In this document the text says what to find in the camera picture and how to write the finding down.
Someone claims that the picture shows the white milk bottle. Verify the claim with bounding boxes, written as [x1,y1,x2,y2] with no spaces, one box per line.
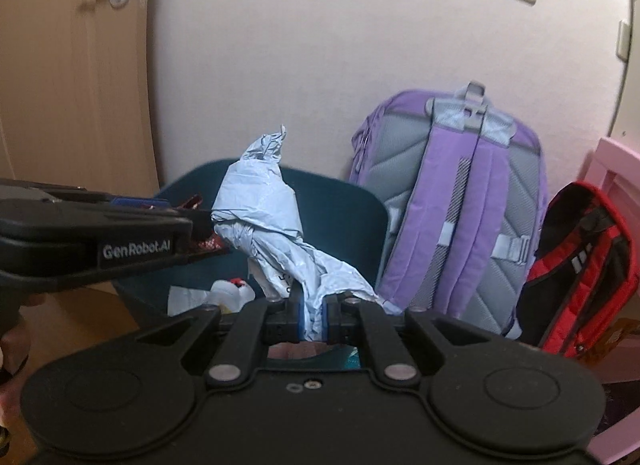
[167,279,256,317]

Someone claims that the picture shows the red foil snack wrapper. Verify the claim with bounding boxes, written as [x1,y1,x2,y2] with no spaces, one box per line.
[176,194,230,255]

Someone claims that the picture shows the light blue bag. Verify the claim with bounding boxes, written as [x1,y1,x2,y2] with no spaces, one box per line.
[210,127,401,341]

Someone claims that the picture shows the dark green trash bin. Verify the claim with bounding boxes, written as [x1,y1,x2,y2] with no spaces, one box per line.
[114,159,388,339]

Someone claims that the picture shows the left hand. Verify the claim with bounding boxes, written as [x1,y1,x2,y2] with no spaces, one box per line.
[1,315,32,426]

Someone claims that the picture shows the beige wooden door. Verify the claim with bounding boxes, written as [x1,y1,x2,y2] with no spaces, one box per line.
[1,0,158,196]

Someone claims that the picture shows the purple grey backpack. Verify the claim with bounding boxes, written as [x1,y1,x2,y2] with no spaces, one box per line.
[349,81,548,339]

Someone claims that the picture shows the red black backpack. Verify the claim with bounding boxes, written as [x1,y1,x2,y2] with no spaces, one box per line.
[516,181,639,358]

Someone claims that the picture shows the pink desk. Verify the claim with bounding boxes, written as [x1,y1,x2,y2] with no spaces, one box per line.
[579,136,640,465]

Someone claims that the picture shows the white wall switch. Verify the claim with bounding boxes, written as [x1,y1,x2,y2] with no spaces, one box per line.
[616,21,631,63]

